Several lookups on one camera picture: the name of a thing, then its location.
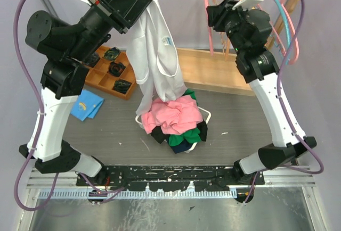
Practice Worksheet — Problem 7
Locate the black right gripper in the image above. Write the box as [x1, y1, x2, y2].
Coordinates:
[206, 0, 249, 55]

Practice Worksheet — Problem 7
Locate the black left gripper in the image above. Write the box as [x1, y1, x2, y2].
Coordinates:
[68, 0, 154, 62]

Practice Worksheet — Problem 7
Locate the pink hanger of white shirt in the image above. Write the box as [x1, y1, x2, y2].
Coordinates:
[204, 0, 214, 56]

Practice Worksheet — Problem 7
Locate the white t shirt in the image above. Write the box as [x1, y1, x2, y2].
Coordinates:
[126, 0, 187, 115]

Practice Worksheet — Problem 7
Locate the light blue metal-hook hanger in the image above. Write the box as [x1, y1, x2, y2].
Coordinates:
[263, 0, 294, 65]

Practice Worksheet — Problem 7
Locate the pink plastic hanger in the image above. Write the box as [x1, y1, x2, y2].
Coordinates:
[272, 0, 299, 64]

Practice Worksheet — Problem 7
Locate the pink t shirt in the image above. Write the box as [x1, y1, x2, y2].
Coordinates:
[141, 95, 203, 135]

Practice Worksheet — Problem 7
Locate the green t shirt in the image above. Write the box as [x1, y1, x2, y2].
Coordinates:
[168, 88, 201, 147]

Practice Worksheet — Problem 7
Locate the black t shirt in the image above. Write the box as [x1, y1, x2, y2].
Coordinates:
[151, 121, 208, 144]

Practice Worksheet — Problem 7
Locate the navy blue t shirt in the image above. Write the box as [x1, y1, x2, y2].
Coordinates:
[171, 141, 193, 154]

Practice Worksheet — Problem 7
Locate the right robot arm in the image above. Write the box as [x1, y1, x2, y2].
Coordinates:
[206, 0, 317, 185]

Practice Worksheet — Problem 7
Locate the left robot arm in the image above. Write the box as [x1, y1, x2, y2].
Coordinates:
[19, 0, 151, 186]

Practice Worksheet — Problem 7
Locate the dark rolled sock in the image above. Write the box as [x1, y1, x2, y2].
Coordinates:
[103, 47, 121, 61]
[84, 52, 100, 68]
[113, 79, 132, 94]
[108, 61, 126, 77]

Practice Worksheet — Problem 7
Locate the wooden clothes rack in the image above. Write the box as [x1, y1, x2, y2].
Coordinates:
[178, 0, 298, 96]

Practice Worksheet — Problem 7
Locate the orange wooden compartment tray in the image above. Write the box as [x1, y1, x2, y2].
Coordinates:
[85, 46, 136, 100]

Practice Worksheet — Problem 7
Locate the white plastic basket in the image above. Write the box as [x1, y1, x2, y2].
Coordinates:
[135, 107, 212, 153]

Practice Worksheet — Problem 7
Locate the blue folded cloth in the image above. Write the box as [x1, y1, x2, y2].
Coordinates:
[70, 89, 104, 121]

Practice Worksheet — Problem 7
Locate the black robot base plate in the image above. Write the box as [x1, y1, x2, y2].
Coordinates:
[88, 166, 254, 192]

